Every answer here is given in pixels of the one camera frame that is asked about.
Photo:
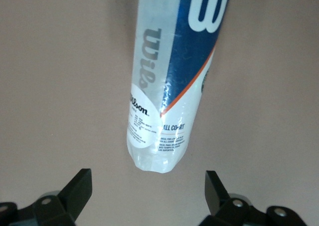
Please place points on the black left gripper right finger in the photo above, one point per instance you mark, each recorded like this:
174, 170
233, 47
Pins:
219, 201

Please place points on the brown table cover mat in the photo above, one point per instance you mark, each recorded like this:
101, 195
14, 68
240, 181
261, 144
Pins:
49, 61

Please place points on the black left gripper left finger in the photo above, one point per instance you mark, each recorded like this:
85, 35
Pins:
69, 198

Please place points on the clear Wilson tennis ball can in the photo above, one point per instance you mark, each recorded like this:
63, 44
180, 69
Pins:
174, 61

